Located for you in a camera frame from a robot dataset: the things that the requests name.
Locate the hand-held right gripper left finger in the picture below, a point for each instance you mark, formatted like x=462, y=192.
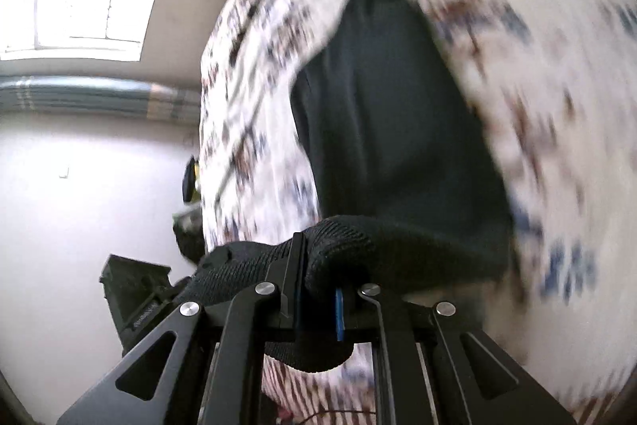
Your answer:
x=298, y=305

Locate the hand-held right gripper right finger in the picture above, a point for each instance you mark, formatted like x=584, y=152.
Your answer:
x=340, y=318

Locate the black striped sweater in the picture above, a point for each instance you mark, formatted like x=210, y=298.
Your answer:
x=398, y=131

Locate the dark green cloth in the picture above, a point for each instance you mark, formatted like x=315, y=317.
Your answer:
x=189, y=233

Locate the dark cap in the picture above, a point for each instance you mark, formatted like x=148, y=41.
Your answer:
x=188, y=178

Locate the yellow box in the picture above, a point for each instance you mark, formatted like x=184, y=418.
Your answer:
x=196, y=181

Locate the grey-green curtain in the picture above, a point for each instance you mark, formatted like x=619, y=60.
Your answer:
x=99, y=96

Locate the floral bedspread bed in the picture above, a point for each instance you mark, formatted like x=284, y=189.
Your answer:
x=547, y=56

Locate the wall socket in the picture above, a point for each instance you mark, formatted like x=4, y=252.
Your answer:
x=63, y=173

